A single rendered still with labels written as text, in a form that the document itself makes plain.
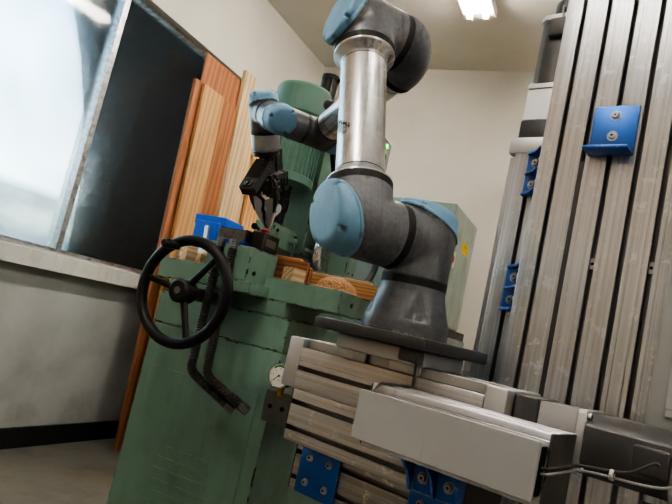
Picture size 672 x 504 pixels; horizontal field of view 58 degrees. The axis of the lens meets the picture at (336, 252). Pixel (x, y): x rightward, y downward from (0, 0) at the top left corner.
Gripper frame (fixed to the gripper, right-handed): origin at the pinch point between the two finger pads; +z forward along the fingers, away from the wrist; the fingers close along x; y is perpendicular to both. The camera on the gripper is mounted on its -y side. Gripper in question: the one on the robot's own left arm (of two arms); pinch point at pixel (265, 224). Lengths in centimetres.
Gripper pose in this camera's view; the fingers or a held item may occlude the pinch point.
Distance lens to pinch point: 168.8
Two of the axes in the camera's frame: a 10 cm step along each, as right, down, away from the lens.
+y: 4.6, -3.1, 8.3
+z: 0.1, 9.4, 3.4
